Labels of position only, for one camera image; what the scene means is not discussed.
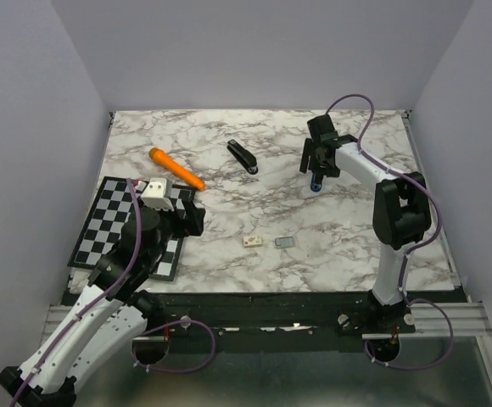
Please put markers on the aluminium frame rail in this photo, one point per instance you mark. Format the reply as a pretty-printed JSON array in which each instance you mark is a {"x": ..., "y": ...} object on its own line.
[{"x": 466, "y": 319}]

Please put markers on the black white checkerboard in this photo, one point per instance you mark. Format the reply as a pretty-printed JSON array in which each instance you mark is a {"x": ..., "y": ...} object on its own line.
[{"x": 110, "y": 210}]

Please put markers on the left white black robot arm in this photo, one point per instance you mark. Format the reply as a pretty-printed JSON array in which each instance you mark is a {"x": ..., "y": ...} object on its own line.
[{"x": 111, "y": 310}]

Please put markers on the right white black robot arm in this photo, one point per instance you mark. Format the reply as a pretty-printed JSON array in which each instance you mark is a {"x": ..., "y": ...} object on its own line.
[{"x": 401, "y": 213}]

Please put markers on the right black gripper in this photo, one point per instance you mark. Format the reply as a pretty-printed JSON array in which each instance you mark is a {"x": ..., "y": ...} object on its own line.
[{"x": 310, "y": 148}]

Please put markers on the blue stapler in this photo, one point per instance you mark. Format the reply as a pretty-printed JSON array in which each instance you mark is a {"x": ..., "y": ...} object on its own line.
[{"x": 316, "y": 181}]

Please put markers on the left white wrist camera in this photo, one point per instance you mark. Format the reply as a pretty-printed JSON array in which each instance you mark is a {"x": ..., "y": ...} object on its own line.
[{"x": 157, "y": 194}]

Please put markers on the black stapler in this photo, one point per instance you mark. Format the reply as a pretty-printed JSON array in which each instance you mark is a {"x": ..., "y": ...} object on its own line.
[{"x": 243, "y": 156}]

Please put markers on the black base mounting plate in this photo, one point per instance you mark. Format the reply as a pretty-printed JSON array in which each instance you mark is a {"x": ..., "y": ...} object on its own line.
[{"x": 266, "y": 322}]

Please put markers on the white staple box sleeve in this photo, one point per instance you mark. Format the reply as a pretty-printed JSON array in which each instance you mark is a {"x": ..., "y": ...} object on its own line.
[{"x": 252, "y": 241}]

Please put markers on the orange plastic cylinder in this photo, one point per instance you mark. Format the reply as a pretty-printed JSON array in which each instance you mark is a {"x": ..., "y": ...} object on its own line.
[{"x": 164, "y": 160}]

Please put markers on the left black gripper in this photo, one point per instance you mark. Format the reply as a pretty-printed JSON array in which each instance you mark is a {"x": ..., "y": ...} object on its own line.
[{"x": 192, "y": 225}]

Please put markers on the staple tray with staples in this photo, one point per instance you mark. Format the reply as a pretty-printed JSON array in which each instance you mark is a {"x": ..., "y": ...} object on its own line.
[{"x": 284, "y": 242}]

